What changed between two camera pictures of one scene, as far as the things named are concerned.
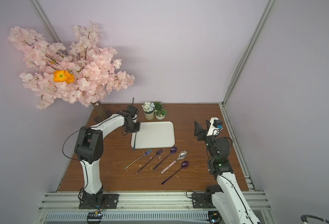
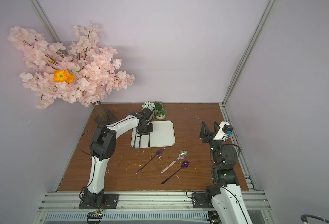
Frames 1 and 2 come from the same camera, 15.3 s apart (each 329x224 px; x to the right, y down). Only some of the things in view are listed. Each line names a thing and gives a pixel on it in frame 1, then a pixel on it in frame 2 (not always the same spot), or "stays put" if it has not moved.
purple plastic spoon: [184, 164] stays put
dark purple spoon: [157, 153] stays put
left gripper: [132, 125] -> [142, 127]
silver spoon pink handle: [182, 155] stays put
